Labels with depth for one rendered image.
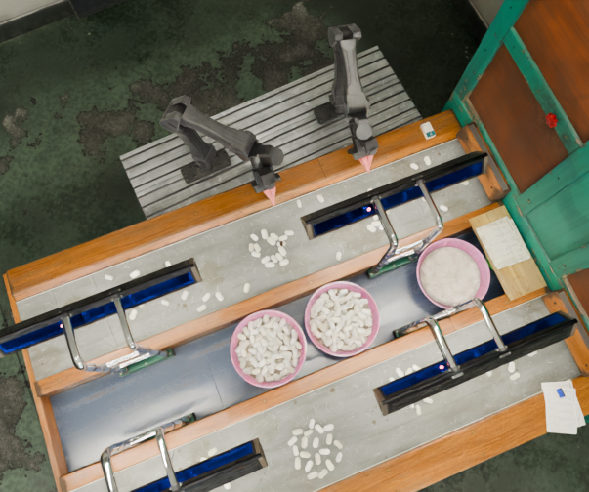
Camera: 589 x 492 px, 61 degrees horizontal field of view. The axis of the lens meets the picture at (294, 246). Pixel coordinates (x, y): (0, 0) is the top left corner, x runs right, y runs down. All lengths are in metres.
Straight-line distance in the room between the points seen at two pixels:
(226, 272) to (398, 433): 0.82
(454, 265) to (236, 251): 0.81
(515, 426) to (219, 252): 1.19
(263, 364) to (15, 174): 1.89
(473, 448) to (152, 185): 1.52
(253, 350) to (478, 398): 0.80
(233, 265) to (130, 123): 1.41
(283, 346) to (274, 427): 0.27
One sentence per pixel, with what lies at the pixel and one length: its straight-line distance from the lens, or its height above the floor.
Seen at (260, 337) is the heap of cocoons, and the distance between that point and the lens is 1.82.
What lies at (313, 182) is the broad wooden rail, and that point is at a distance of 1.94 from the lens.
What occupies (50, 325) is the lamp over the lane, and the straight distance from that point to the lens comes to 1.62.
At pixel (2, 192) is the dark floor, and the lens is 3.15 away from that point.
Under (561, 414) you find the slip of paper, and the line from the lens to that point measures 2.02.
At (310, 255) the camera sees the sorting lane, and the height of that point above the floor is 0.74.
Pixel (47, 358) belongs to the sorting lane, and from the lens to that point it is 2.01.
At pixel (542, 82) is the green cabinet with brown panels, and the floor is 1.27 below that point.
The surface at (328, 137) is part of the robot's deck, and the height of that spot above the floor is 0.67.
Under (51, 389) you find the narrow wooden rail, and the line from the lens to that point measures 1.97.
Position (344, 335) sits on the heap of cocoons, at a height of 0.74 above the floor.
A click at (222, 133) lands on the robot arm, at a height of 1.08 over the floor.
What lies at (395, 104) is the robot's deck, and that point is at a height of 0.67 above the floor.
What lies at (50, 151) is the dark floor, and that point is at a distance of 3.13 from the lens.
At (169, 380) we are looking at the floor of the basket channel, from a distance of 1.93.
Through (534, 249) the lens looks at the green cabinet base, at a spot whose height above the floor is 0.80.
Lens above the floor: 2.56
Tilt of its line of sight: 75 degrees down
